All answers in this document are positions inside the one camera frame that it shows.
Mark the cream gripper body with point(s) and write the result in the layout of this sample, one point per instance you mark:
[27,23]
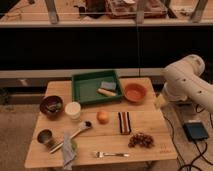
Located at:
[160,101]

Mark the silver metal fork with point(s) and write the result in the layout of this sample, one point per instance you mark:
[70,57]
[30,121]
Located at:
[99,154]

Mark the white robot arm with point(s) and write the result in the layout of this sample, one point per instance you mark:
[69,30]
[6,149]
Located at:
[183,81]

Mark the red orange bowl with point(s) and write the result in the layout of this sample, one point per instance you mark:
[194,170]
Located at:
[135,92]

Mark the dark maroon bowl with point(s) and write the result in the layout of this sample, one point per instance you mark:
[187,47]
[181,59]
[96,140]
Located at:
[51,106]

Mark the wooden table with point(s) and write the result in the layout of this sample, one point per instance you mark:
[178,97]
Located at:
[144,118]

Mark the striped black red white block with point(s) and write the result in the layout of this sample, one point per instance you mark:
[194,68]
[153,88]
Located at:
[124,123]

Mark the bunch of dark grapes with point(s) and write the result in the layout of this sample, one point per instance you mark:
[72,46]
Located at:
[141,139]

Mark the black foot pedal box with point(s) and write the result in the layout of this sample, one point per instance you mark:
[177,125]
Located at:
[195,131]

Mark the blue grey sponge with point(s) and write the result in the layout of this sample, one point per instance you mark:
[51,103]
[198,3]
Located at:
[108,86]

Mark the orange fruit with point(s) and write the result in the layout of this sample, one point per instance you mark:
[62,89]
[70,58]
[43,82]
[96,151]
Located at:
[102,117]

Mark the wooden dish brush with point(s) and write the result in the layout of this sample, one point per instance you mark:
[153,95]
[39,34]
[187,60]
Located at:
[83,126]

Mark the green plastic tray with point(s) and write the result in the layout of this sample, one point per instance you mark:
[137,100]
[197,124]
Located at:
[85,87]

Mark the white paper cup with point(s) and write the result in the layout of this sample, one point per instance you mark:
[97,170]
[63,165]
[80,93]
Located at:
[73,110]

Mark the grey blue cloth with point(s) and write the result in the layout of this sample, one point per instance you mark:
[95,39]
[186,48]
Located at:
[69,151]

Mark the small metal cup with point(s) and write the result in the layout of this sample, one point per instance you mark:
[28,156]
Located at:
[44,136]

